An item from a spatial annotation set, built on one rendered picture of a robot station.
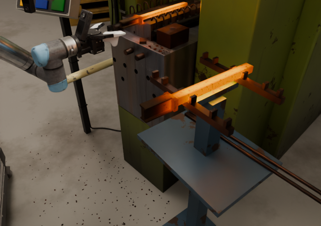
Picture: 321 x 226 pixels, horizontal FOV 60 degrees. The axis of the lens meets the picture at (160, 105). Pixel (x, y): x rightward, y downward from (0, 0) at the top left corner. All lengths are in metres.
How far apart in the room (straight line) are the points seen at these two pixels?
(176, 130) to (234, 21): 0.47
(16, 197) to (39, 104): 0.96
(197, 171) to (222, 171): 0.08
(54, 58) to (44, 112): 1.47
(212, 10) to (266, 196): 1.16
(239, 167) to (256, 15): 0.54
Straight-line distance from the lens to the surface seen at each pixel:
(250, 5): 1.10
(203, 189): 0.86
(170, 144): 0.98
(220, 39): 1.20
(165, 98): 0.70
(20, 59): 1.17
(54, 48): 1.08
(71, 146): 2.12
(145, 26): 1.29
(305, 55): 1.55
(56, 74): 1.11
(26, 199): 1.92
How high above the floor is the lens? 1.43
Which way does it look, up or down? 36 degrees down
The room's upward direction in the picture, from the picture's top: straight up
